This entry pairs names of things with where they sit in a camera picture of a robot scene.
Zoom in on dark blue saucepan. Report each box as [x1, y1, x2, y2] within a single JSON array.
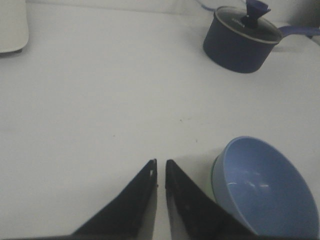
[[203, 12, 320, 73]]

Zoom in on white toaster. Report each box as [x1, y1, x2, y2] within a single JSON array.
[[0, 0, 29, 54]]

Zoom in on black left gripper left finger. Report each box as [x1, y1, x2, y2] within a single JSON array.
[[72, 159, 158, 237]]

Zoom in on blue bowl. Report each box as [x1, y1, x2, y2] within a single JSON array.
[[213, 136, 320, 238]]

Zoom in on clear container blue rim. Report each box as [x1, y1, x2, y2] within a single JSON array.
[[197, 0, 217, 12]]

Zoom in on glass pot lid blue knob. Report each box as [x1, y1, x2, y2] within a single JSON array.
[[214, 0, 282, 44]]

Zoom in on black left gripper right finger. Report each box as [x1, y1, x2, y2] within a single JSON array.
[[165, 159, 255, 237]]

